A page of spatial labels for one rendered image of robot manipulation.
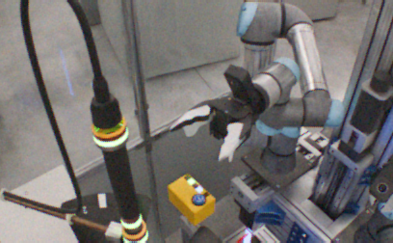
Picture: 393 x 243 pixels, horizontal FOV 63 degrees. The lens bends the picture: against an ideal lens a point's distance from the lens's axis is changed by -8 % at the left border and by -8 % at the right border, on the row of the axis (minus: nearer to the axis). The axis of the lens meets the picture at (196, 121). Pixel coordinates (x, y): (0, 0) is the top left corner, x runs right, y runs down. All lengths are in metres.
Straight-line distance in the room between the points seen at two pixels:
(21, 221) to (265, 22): 0.94
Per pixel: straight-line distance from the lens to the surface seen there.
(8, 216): 1.06
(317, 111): 0.88
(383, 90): 1.10
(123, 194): 0.51
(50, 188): 1.05
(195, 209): 1.24
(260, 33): 1.13
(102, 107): 0.40
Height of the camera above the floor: 2.10
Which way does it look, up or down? 42 degrees down
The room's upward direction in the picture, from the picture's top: straight up
